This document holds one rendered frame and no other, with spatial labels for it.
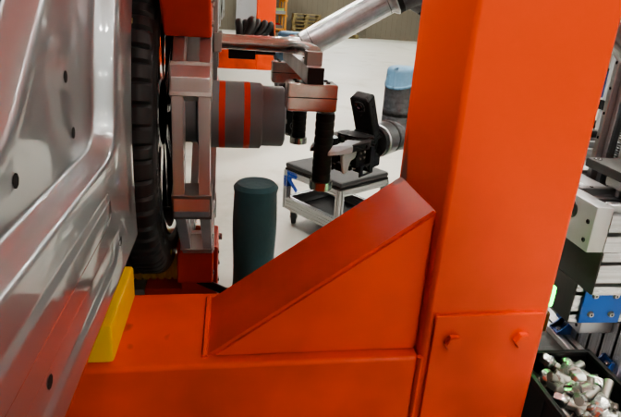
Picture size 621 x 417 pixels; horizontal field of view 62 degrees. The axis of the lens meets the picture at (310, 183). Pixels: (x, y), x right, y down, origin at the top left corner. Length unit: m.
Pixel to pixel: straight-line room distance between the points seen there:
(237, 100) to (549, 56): 0.63
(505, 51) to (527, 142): 0.10
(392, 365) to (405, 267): 0.13
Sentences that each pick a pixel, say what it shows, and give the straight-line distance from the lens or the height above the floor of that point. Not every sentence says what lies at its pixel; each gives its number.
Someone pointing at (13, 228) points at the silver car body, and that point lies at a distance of 0.41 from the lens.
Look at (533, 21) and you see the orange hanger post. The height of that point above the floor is 1.08.
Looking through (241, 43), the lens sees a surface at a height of 1.00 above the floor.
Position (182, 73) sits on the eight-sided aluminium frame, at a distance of 0.83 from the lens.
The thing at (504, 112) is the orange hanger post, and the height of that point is 0.98.
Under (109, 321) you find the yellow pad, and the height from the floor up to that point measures 0.73.
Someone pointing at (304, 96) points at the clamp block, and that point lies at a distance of 0.91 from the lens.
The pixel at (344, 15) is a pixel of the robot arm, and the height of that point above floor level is 1.06.
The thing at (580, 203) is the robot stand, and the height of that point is 0.76.
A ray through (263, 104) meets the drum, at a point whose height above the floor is 0.89.
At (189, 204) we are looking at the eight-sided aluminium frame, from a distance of 0.88.
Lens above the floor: 1.07
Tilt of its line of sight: 19 degrees down
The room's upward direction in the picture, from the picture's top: 4 degrees clockwise
